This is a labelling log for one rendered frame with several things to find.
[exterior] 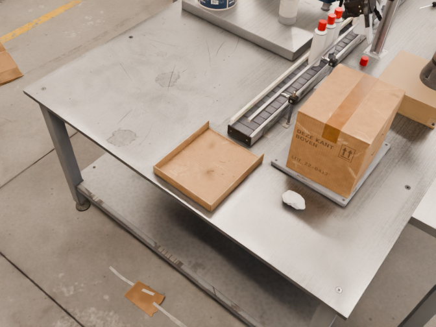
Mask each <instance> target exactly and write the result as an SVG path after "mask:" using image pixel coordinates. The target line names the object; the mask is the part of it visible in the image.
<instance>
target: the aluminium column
mask: <svg viewBox="0 0 436 327"><path fill-rule="evenodd" d="M400 2H401V0H394V1H389V0H387V2H386V4H385V8H384V10H383V14H382V19H381V21H380V22H379V25H378V28H377V31H376V34H375V37H374V40H373V43H372V46H371V48H370V51H369V52H370V53H373V54H375V55H377V56H378V55H379V54H380V53H381V52H382V51H383V48H384V45H385V42H386V40H387V37H388V35H389V31H390V29H391V26H392V24H393V21H394V17H395V15H396V12H397V10H398V7H399V4H400Z"/></svg>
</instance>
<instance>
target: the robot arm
mask: <svg viewBox="0 0 436 327"><path fill-rule="evenodd" d="M343 4H344V7H345V11H346V16H347V18H351V17H353V18H356V17H359V16H360V15H361V16H360V18H359V24H358V25H356V26H355V27H354V28H353V33H354V34H362V35H366V37H367V42H368V44H370V43H371V41H372V39H373V35H372V16H371V14H375V15H376V16H377V18H378V20H379V21H381V20H382V11H381V8H380V3H379V1H378V0H349V1H348V0H345V2H344V3H343ZM346 8H347V10H346ZM347 11H348V13H347ZM419 77H420V80H421V82H422V83H423V84H424V85H425V86H427V87H429V88H431V89H433V90H436V51H435V53H434V55H433V58H432V59H431V60H430V61H429V62H428V63H427V64H426V65H425V66H424V67H423V68H422V70H421V72H420V75H419Z"/></svg>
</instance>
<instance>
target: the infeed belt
mask: <svg viewBox="0 0 436 327"><path fill-rule="evenodd" d="M351 26H352V21H351V22H349V23H348V24H347V25H346V26H345V27H343V28H342V29H341V30H340V31H339V35H338V38H339V37H340V36H342V35H343V34H344V33H345V32H346V31H347V30H348V29H349V28H350V27H351ZM357 36H358V34H354V33H353V31H352V32H351V33H350V34H348V35H347V36H346V37H345V38H344V39H343V40H341V41H340V42H339V43H338V44H337V45H336V46H335V50H334V53H333V54H329V55H328V58H329V59H330V58H331V57H333V55H334V54H336V55H338V54H339V53H340V52H341V51H342V50H343V49H344V48H345V47H346V46H347V45H348V44H349V43H350V42H351V41H353V40H354V39H355V38H356V37H357ZM326 64H328V61H325V60H321V61H320V64H319V66H318V67H312V68H311V69H309V70H308V71H307V72H306V73H305V74H304V75H302V76H301V77H300V78H299V79H298V80H297V81H296V82H295V83H294V84H293V85H292V86H290V87H289V88H288V89H287V90H286V91H285V92H284V93H285V94H287V95H289V96H290V95H291V94H293V91H296V92H297V91H298V90H299V89H300V88H302V87H303V86H304V85H305V84H306V83H307V82H308V81H309V80H311V79H312V78H313V77H314V76H315V75H316V74H317V73H318V72H319V71H320V70H321V69H322V68H323V67H324V66H325V65H326ZM306 66H308V59H307V60H306V61H305V62H303V63H302V64H301V65H300V66H298V67H297V68H296V69H295V70H294V71H293V72H292V73H291V74H290V75H288V76H287V77H286V78H285V79H283V81H281V83H279V84H278V85H277V86H276V87H275V88H273V89H272V90H271V91H270V92H269V93H268V94H267V95H266V96H264V97H263V98H262V99H261V100H260V101H258V102H257V103H256V104H255V105H254V106H253V107H252V108H251V109H249V110H248V111H247V112H246V113H245V114H243V115H242V116H241V117H240V118H239V119H238V120H237V121H236V122H235V123H233V124H232V125H230V126H231V127H232V128H234V129H236V130H238V131H239V132H241V133H243V134H244V135H246V136H248V137H249V136H250V135H251V134H252V133H253V132H254V131H255V130H256V129H257V128H258V127H260V126H261V125H262V124H263V123H264V122H265V121H266V120H267V119H268V118H270V116H272V115H273V114H274V113H275V111H277V110H278V109H279V108H280V107H281V106H282V105H283V104H284V103H286V102H287V101H288V98H286V97H284V96H283V95H281V96H279V97H278V98H277V99H276V100H275V101H274V102H273V103H271V104H270V105H269V106H268V107H267V108H266V109H264V111H263V112H262V113H261V114H259V115H258V116H257V117H256V118H255V119H254V120H252V121H251V122H250V123H249V122H248V118H249V117H250V116H251V115H252V114H253V113H254V112H256V111H257V110H258V109H259V108H260V107H261V106H263V105H264V104H265V103H266V102H267V101H268V100H269V99H270V98H271V97H273V96H274V95H275V94H276V93H277V92H278V91H280V90H281V89H282V88H283V87H284V86H285V85H286V84H287V83H288V82H290V81H291V80H292V79H293V78H294V77H295V76H297V75H298V74H299V73H300V72H301V71H302V70H303V69H304V68H305V67H306Z"/></svg>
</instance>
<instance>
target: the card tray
mask: <svg viewBox="0 0 436 327"><path fill-rule="evenodd" d="M263 157H264V153H263V154H261V155H260V156H256V155H255V154H253V153H252V152H250V151H248V150H246V149H245V148H243V147H242V146H240V145H238V144H237V143H235V142H233V141H232V140H230V139H228V138H227V137H225V136H223V135H222V134H220V133H218V132H216V131H215V130H213V129H212V128H210V127H209V120H207V122H205V123H204V124H203V125H202V126H201V127H199V128H198V129H196V131H194V132H193V133H192V134H191V135H190V136H188V137H187V138H186V139H185V140H184V141H182V142H181V143H180V144H179V145H177V146H176V147H175V148H174V149H173V150H171V151H170V152H169V153H168V154H166V155H165V156H164V157H163V158H162V159H161V160H159V161H158V162H157V163H155V164H154V165H153V169H154V173H155V174H156V175H158V176H159V177H160V178H162V179H164V180H165V181H166V182H168V183H169V184H171V185H172V186H174V187H175V188H177V189H178V190H179V191H181V192H182V193H184V194H185V195H187V196H188V197H189V198H191V199H193V200H194V201H195V202H197V203H198V204H200V205H201V206H202V207H204V208H206V209H207V210H208V211H210V212H212V211H213V210H214V209H215V208H216V207H217V206H218V205H219V204H220V203H221V202H222V201H223V200H224V199H225V198H226V197H227V196H228V195H229V194H230V193H231V192H232V191H233V190H234V189H235V188H236V187H237V186H238V185H239V184H240V183H241V182H242V181H243V180H244V179H245V178H246V177H247V176H248V175H249V174H250V173H251V172H252V171H253V170H254V169H255V168H256V167H257V166H258V165H259V164H260V163H261V162H262V161H263Z"/></svg>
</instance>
